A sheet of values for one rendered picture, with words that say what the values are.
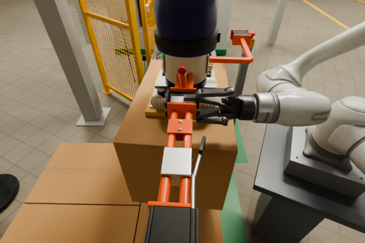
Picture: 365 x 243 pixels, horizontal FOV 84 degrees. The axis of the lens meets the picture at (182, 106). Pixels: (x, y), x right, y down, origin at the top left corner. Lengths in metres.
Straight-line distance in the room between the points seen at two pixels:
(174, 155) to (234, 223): 1.32
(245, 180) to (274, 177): 0.87
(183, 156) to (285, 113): 0.31
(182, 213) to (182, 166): 0.10
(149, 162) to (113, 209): 0.49
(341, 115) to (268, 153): 0.38
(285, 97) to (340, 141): 0.40
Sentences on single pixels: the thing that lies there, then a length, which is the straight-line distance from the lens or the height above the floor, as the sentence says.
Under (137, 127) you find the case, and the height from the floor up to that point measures 1.07.
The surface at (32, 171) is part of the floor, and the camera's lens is 2.30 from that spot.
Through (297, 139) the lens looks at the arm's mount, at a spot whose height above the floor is 0.85.
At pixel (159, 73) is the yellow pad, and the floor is 1.09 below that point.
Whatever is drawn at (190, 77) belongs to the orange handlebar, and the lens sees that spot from 0.71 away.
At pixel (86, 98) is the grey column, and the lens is 2.28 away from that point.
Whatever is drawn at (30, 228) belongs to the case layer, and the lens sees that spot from 1.31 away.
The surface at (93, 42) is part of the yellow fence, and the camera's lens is 2.55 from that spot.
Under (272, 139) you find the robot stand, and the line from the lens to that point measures 1.20.
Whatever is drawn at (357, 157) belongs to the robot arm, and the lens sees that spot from 0.94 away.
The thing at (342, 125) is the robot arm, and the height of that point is 1.06.
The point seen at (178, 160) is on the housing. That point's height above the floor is 1.22.
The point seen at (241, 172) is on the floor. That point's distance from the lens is 1.94.
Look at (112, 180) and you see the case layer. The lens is 1.26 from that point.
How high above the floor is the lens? 1.58
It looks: 40 degrees down
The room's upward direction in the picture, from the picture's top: straight up
